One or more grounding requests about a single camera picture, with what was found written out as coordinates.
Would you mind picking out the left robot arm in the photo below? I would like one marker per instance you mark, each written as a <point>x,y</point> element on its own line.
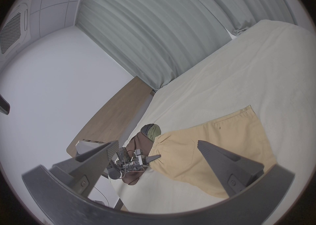
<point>121,162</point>

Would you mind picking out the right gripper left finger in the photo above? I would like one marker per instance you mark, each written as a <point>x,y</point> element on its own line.
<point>88,169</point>

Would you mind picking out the ceiling air conditioner vent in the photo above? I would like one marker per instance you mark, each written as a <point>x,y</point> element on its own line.
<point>14,29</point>

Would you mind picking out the window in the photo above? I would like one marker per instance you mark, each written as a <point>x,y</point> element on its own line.
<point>232,34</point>

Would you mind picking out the black garment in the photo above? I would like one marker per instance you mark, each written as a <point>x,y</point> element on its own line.
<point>145,129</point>

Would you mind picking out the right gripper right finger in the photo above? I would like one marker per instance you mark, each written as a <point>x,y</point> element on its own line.
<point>229,169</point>

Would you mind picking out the green garment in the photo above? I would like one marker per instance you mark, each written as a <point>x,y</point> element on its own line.
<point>155,132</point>

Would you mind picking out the brown garment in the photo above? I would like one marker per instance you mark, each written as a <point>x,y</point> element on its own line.
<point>140,142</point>

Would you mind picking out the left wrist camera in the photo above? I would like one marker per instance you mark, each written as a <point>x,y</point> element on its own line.
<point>138,152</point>

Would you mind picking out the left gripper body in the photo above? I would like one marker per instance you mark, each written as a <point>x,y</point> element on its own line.
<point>139,164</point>

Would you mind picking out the bed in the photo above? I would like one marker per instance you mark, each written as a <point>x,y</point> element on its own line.
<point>222,76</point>

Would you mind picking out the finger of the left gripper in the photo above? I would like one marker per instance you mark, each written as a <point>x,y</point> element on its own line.
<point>153,158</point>

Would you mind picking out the beige shorts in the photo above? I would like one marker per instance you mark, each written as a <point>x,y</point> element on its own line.
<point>222,130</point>

